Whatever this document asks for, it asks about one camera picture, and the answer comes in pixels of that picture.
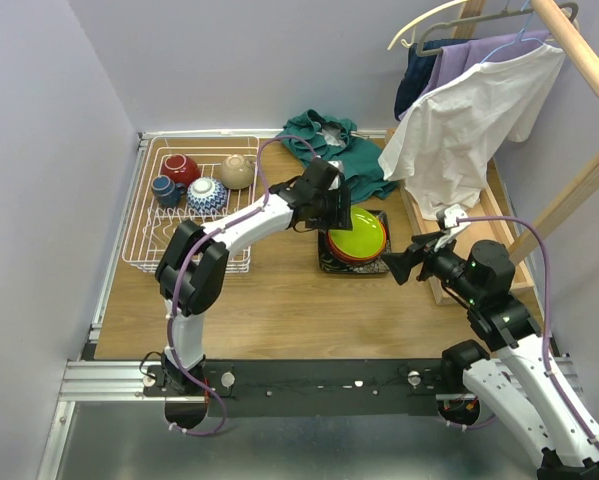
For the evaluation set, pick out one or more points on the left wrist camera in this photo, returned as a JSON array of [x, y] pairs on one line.
[[335, 174]]

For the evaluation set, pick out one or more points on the purple shirt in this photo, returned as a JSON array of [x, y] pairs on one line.
[[479, 48]]

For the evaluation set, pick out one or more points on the navy blue garment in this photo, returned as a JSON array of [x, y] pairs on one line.
[[426, 73]]

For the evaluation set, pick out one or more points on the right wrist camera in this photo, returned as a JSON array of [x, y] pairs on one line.
[[451, 223]]

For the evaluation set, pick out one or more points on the grey clothes hanger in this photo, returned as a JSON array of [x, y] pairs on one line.
[[422, 52]]

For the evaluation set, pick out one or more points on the cream clothes hanger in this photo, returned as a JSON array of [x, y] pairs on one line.
[[407, 35]]

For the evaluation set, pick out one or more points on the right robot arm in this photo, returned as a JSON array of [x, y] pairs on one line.
[[509, 367]]

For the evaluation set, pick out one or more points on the orange round plate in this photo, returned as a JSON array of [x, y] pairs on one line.
[[344, 257]]

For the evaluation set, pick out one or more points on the black square floral plate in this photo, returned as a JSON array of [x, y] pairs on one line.
[[329, 263]]

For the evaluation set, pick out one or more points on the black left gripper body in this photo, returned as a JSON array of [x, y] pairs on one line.
[[336, 211]]

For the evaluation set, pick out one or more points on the white t-shirt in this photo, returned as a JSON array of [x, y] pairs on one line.
[[441, 148]]

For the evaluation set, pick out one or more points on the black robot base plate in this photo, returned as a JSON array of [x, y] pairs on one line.
[[312, 388]]

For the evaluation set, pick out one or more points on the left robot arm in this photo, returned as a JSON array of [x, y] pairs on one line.
[[192, 270]]

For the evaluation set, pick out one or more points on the green hooded garment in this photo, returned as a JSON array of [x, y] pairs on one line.
[[336, 139]]

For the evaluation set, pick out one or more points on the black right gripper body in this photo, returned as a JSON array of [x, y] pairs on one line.
[[447, 265]]

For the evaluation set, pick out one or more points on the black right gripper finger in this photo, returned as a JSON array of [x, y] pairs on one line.
[[400, 264], [423, 243]]

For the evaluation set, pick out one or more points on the red bowl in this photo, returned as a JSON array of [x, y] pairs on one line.
[[181, 169]]

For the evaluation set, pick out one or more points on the green round plate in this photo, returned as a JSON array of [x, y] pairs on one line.
[[364, 239]]

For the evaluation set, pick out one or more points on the blue mug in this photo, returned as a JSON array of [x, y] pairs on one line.
[[167, 192]]

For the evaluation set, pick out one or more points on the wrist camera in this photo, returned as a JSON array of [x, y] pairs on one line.
[[451, 223], [335, 174]]

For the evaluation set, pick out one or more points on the blue white patterned bowl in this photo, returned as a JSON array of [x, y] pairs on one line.
[[206, 196]]

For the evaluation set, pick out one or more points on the beige ceramic bowl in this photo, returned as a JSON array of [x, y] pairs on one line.
[[237, 172]]

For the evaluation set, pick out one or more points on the light blue clothes hanger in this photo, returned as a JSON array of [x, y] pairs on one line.
[[517, 39]]

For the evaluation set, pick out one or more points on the aluminium table rail frame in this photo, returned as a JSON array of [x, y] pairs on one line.
[[285, 306]]

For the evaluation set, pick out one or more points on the white wire dish rack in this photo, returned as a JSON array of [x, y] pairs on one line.
[[150, 225]]

